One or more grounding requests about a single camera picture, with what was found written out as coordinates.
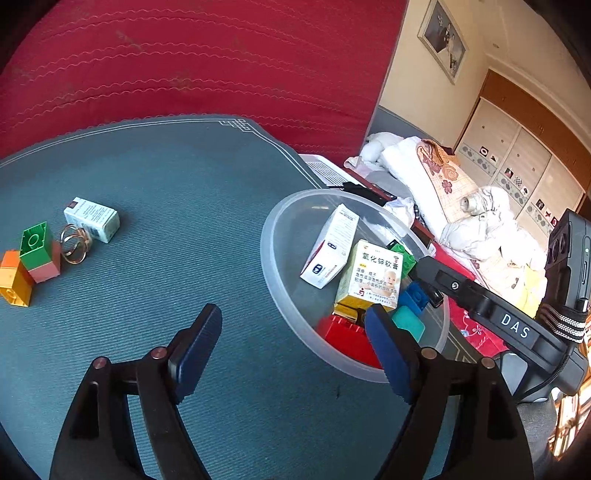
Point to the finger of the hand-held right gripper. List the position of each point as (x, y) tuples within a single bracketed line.
[(436, 299), (438, 277)]

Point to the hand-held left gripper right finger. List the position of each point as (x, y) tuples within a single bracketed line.
[(388, 357)]

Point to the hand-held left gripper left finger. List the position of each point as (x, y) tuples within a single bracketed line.
[(198, 353)]

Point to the blue building block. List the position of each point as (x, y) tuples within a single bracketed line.
[(415, 297)]

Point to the red building block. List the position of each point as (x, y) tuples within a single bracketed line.
[(346, 339)]

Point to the gold brown small box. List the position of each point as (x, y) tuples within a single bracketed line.
[(348, 313)]

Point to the yellow white medicine box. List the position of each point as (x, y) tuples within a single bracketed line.
[(369, 272)]

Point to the clear plastic bowl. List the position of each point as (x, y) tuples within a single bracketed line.
[(286, 258)]

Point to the teal cloth-covered desktop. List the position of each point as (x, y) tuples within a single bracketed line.
[(161, 194)]

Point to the teal building block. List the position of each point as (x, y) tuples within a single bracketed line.
[(408, 323)]

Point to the red printed cloth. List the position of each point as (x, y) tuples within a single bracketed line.
[(471, 327)]

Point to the yellow cloth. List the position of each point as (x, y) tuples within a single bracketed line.
[(531, 293)]

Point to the white quilt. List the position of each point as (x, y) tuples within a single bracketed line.
[(489, 240)]

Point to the floral pillow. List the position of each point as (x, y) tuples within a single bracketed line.
[(445, 175)]

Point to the white blue medicine box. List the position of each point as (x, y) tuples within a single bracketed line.
[(330, 249)]

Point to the black flat object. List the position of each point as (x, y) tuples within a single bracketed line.
[(364, 191)]

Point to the wooden wardrobe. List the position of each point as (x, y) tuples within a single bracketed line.
[(517, 152)]

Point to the white laptop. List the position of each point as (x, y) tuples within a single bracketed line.
[(325, 170)]

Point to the grey bed sheet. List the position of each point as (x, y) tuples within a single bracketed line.
[(390, 122)]

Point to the small white teal box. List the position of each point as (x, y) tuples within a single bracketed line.
[(92, 219)]

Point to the green pink building block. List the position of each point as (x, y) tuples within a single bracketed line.
[(39, 254)]

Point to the orange yellow building block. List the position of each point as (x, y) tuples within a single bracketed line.
[(14, 281)]

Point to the red padded headboard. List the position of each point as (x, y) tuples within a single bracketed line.
[(207, 60)]

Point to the framed wall picture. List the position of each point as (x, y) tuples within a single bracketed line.
[(443, 37)]

